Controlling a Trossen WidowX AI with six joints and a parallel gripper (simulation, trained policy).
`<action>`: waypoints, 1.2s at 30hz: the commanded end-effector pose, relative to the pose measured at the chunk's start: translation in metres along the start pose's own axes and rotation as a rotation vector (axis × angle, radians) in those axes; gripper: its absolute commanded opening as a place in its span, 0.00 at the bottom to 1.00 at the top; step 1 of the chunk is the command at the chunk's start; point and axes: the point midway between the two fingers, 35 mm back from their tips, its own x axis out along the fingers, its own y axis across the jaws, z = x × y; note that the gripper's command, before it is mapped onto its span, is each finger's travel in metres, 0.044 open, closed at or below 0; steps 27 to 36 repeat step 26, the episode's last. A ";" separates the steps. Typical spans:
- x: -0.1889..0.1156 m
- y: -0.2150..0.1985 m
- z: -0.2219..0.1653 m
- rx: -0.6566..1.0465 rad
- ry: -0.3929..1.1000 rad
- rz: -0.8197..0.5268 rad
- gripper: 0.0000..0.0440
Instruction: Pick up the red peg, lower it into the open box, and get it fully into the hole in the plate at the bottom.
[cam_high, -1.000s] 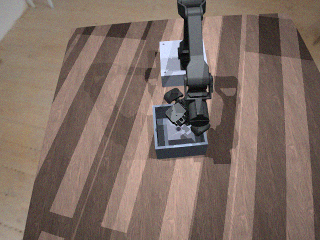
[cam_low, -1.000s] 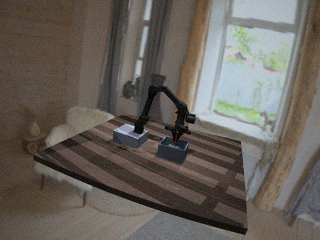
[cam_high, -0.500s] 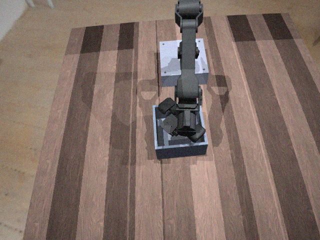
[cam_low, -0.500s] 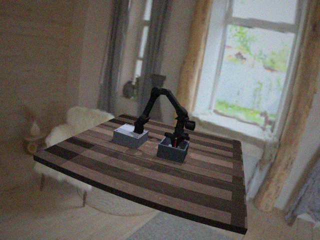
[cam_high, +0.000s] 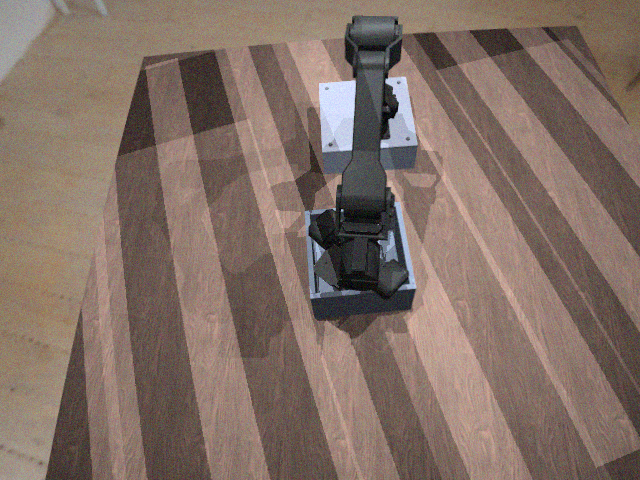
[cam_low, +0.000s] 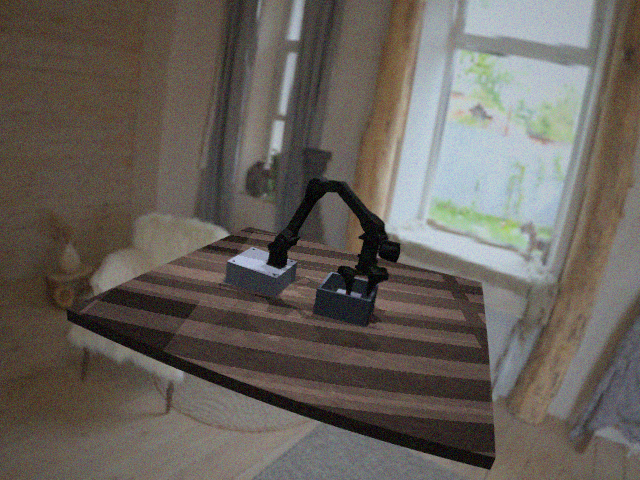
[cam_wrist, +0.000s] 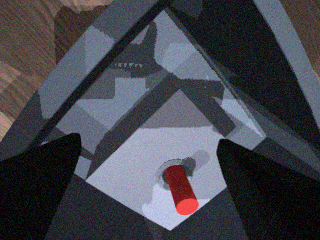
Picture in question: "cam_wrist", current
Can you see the red peg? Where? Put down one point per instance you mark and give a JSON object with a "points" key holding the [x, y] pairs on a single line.
{"points": [[185, 200]]}

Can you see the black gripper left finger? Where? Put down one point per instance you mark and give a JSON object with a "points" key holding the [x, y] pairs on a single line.
{"points": [[32, 184]]}

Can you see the dark grey open box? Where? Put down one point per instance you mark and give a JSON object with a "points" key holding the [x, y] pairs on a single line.
{"points": [[239, 61]]}

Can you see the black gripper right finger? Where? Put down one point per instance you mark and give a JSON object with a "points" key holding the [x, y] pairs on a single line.
{"points": [[273, 201]]}

